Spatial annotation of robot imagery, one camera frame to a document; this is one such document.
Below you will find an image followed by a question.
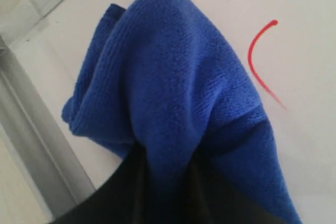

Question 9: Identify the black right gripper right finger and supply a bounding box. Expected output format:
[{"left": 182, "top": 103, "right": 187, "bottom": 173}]
[{"left": 191, "top": 155, "right": 301, "bottom": 223}]

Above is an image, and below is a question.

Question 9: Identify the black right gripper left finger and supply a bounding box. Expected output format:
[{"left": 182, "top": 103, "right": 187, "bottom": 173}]
[{"left": 53, "top": 146, "right": 143, "bottom": 223}]

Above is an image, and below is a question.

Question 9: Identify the blue cloth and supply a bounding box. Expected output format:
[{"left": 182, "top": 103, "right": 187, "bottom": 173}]
[{"left": 62, "top": 0, "right": 301, "bottom": 223}]

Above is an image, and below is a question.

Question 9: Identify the white board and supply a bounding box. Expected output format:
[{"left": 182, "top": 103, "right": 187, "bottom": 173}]
[{"left": 1, "top": 0, "right": 335, "bottom": 223}]

